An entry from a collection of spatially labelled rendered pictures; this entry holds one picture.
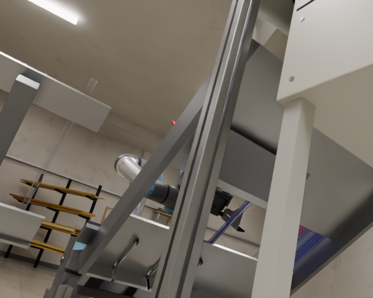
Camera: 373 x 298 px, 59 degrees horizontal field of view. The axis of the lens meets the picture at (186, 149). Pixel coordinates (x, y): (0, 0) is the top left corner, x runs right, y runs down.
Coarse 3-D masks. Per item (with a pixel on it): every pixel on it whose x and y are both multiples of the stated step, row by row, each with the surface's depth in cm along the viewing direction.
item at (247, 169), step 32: (256, 64) 68; (256, 96) 72; (256, 128) 76; (224, 160) 75; (256, 160) 76; (320, 160) 86; (352, 160) 88; (256, 192) 82; (320, 192) 92; (352, 192) 95; (320, 224) 100
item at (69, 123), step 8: (96, 80) 72; (88, 88) 71; (64, 128) 75; (64, 136) 76; (56, 144) 77; (56, 152) 78; (48, 160) 79; (48, 168) 80; (40, 176) 81; (32, 184) 82; (32, 192) 83; (24, 200) 84; (24, 208) 85
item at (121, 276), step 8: (96, 264) 90; (104, 264) 92; (88, 272) 86; (96, 272) 88; (104, 272) 89; (120, 272) 93; (128, 272) 95; (120, 280) 91; (128, 280) 92; (136, 280) 94; (144, 280) 96; (152, 280) 98; (144, 288) 94; (192, 288) 105; (192, 296) 102; (200, 296) 105; (208, 296) 107; (216, 296) 109
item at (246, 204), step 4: (244, 204) 91; (248, 204) 91; (240, 208) 92; (244, 208) 92; (236, 212) 93; (240, 212) 92; (232, 216) 93; (236, 216) 93; (228, 220) 94; (232, 220) 93; (224, 224) 95; (228, 224) 94; (220, 228) 95; (224, 228) 95; (216, 232) 96; (220, 232) 95; (212, 236) 97; (216, 236) 96; (208, 240) 98; (212, 240) 97
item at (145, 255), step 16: (128, 224) 85; (144, 224) 86; (160, 224) 88; (112, 240) 87; (128, 240) 88; (144, 240) 89; (160, 240) 91; (112, 256) 90; (128, 256) 92; (144, 256) 93; (160, 256) 94; (208, 256) 98; (224, 256) 100; (240, 256) 101; (144, 272) 97; (208, 272) 102; (224, 272) 104; (240, 272) 106; (208, 288) 107; (224, 288) 109; (240, 288) 111
